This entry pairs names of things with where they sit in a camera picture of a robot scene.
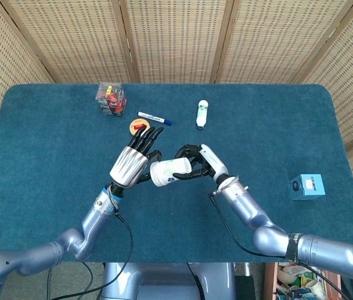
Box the small blue cardboard box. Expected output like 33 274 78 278
290 174 326 201

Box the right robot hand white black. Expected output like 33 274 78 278
173 143 230 184

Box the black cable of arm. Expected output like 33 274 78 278
47 209 134 300
208 192 351 300

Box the silver robot torso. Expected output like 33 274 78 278
101 262 237 300

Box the floral print paper cup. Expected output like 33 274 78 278
156 157 193 186

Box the blue table cloth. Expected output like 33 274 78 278
0 83 353 264

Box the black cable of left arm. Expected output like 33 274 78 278
47 209 134 300

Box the small white plastic bottle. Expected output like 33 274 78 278
195 99 210 130

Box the wooden shelf with clutter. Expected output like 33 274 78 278
263 261 352 300

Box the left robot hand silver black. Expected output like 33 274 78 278
110 126 164 189

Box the black strap band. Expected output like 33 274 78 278
285 232 303 262

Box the clear plastic box red item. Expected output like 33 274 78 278
95 82 127 118

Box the woven bamboo folding screen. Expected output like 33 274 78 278
0 0 353 226

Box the white marker blue cap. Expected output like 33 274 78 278
137 111 173 126

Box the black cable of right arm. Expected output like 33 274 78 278
208 192 351 300

